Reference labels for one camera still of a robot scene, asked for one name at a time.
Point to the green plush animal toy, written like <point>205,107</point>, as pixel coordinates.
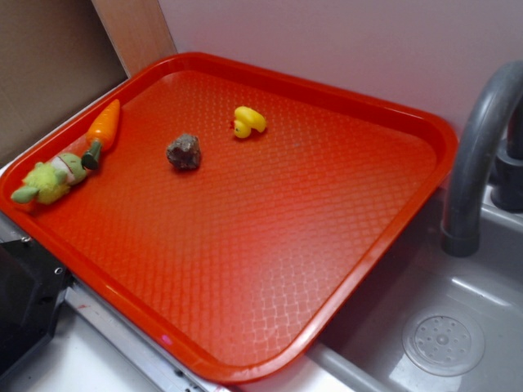
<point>48,182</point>

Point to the red plastic serving tray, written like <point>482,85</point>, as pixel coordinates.
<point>236,267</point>

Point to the yellow rubber duck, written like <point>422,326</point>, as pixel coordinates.
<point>246,120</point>

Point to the brown rock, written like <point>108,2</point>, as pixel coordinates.
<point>184,153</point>

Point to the orange plastic toy carrot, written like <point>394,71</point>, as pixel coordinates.
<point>101,134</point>

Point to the grey plastic toy sink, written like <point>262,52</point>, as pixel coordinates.
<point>362,346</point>

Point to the light wooden board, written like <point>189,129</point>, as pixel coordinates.
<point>137,30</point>

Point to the grey toy faucet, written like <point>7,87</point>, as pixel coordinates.
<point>490,148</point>

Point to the sink drain strainer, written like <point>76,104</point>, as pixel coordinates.
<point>442,342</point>

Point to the brown cardboard panel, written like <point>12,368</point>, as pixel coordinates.
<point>56,59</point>

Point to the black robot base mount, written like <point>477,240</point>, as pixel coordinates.
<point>33,285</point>

